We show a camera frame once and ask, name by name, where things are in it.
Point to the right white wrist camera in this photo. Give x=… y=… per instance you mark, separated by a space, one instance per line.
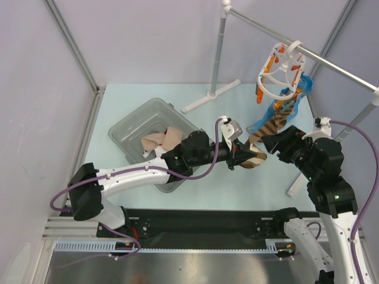
x=322 y=129

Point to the orange clothes clip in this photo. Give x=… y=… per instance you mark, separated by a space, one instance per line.
x=259 y=94

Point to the blue cartoon print sock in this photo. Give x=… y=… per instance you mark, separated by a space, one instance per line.
x=305 y=86

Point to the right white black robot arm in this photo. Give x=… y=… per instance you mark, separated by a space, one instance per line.
x=319 y=158

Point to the brown striped sock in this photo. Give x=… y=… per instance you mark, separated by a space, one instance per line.
x=255 y=161
x=273 y=120

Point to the clear grey plastic bin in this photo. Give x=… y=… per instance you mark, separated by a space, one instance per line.
x=150 y=130

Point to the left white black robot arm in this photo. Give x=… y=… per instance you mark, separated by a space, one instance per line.
x=91 y=187

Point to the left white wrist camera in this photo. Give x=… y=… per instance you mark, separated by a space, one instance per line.
x=230 y=130

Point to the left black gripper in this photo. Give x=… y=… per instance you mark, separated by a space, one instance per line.
x=238 y=154

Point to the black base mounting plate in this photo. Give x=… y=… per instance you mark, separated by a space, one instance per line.
x=152 y=229

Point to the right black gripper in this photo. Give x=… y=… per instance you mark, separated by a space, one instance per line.
x=284 y=147

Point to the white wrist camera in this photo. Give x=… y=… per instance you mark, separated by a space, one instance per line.
x=230 y=130
x=322 y=129

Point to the white metal drying rack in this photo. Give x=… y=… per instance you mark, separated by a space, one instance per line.
x=319 y=59

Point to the white round clip hanger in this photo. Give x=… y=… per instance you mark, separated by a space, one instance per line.
x=283 y=68

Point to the white slotted cable duct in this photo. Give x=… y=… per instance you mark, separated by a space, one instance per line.
x=94 y=246

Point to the beige sock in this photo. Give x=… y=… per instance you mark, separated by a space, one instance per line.
x=152 y=141

